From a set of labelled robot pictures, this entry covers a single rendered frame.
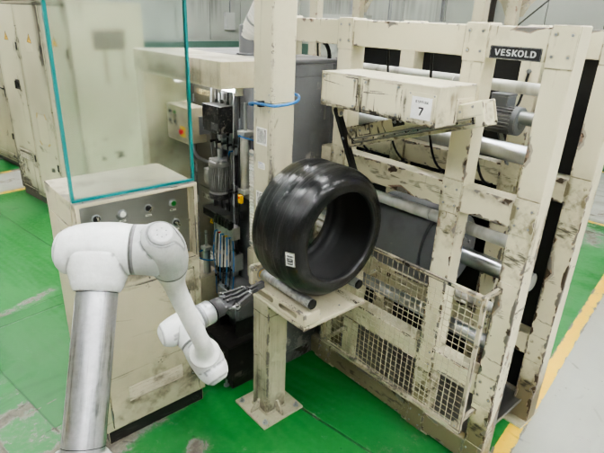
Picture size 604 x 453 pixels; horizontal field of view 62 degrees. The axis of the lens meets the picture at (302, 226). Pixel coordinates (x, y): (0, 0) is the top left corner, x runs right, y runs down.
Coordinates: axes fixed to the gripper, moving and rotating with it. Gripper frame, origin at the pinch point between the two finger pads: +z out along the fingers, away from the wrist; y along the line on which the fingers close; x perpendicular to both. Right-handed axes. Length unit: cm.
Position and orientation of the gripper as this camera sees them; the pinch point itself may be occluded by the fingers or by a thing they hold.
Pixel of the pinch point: (256, 287)
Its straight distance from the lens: 197.7
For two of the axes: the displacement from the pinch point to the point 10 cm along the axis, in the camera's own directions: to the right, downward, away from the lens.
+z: 7.5, -3.5, 5.6
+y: -6.6, -3.1, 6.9
